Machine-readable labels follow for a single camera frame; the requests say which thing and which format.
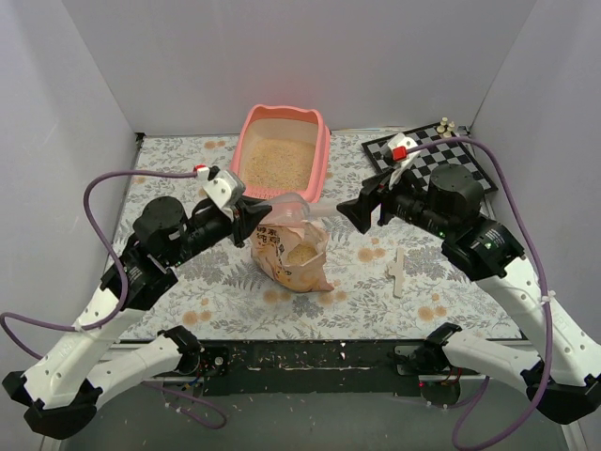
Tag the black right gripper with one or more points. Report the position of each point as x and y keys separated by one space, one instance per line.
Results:
x=376 y=204

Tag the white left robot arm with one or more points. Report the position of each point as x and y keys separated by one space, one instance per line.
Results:
x=64 y=390

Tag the white plastic bracket piece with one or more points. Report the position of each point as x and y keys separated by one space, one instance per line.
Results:
x=396 y=271

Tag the pink cat litter bag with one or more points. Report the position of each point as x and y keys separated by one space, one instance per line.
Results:
x=294 y=255

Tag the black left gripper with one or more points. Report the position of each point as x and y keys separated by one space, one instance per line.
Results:
x=239 y=222

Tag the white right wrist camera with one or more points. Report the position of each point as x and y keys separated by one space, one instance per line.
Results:
x=395 y=154

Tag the black grey chessboard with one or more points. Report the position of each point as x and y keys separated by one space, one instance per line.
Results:
x=430 y=158

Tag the clear plastic scoop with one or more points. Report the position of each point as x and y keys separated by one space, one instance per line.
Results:
x=291 y=209

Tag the pink cat litter box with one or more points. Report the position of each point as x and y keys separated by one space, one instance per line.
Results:
x=283 y=149

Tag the floral table mat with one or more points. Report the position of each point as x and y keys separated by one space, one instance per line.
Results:
x=223 y=294

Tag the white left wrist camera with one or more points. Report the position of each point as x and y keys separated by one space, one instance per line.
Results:
x=221 y=186

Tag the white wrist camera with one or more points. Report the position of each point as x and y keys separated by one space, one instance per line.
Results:
x=395 y=154
x=221 y=186

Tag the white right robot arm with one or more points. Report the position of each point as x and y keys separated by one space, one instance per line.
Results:
x=564 y=364

